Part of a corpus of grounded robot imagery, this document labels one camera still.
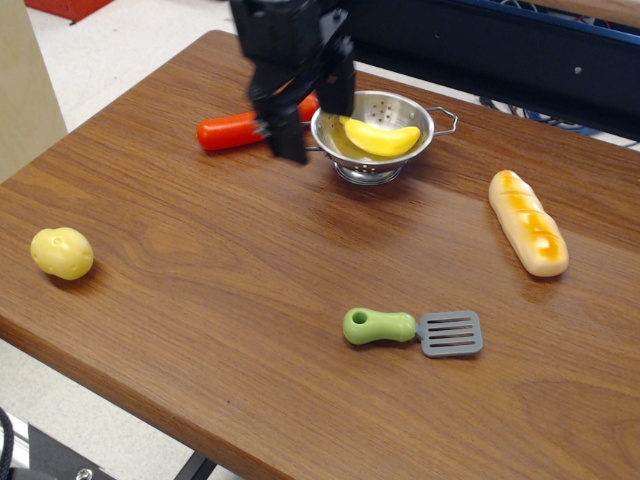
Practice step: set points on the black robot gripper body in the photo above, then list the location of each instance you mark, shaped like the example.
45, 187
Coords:
286, 40

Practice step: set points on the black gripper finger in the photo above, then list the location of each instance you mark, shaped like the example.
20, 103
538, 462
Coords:
278, 120
336, 88

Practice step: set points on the yellow toy banana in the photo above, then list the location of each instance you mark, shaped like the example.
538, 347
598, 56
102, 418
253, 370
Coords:
377, 141

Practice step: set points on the steel colander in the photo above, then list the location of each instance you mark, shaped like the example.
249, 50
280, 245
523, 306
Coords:
386, 111

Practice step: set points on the red toy hot dog sausage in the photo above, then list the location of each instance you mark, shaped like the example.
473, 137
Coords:
239, 130

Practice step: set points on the red box on floor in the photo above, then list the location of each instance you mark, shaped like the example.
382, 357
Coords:
74, 10

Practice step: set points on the toy bread loaf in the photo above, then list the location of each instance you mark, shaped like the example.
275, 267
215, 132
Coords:
531, 231

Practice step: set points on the yellow toy potato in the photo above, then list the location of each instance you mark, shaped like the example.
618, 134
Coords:
62, 252

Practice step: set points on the light wooden panel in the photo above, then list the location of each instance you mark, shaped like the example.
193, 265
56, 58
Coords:
31, 119

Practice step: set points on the black metal table stand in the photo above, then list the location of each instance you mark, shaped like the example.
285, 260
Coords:
99, 450

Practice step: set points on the dark blue metal frame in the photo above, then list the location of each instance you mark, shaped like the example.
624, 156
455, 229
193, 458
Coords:
575, 60

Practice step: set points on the green handled grey toy spatula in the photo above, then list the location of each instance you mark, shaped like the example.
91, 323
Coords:
441, 335

